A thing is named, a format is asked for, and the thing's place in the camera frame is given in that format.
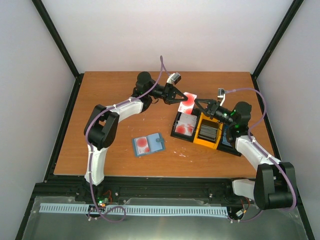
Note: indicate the black card bin right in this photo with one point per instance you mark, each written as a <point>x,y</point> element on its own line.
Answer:
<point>224,145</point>

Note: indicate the electronics board with leds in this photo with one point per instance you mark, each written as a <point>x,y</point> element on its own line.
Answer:
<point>105,199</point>

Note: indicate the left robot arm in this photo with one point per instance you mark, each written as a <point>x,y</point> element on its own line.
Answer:
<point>101,128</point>

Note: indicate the black frame post right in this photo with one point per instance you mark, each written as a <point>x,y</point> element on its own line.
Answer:
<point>283,26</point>

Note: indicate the black front rail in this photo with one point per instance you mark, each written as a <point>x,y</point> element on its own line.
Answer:
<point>118,189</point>

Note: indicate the black frame post left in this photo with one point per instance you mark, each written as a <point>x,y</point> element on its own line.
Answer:
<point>43,13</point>

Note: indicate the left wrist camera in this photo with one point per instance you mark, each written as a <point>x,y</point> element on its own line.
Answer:
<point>174,78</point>

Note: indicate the red white credit card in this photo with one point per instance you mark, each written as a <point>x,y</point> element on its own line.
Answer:
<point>141,145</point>

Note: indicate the black frame post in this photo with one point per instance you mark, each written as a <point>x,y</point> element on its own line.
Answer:
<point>43,13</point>
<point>283,26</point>

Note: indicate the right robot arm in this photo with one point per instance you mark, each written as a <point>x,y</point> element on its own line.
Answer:
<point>274,186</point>

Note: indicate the yellow card bin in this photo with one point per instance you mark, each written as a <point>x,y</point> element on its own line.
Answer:
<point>206,143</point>

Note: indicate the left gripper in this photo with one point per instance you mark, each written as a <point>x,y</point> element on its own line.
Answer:
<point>168,93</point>

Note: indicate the blue card stack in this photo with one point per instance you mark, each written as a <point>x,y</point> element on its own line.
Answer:
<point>224,139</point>

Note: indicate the black card bin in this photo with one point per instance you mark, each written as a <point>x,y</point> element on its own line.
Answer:
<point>182,137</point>
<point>224,145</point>

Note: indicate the light blue cable duct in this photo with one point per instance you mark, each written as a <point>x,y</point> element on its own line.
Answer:
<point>139,210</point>

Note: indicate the grey card stack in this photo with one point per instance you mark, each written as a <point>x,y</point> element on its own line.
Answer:
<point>208,131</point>

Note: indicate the black card bin left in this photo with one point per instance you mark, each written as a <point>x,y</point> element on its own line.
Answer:
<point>182,137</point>

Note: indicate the teal card holder wallet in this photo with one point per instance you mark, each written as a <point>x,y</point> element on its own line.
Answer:
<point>156,144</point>

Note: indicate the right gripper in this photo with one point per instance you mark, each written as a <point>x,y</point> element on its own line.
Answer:
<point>211,108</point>

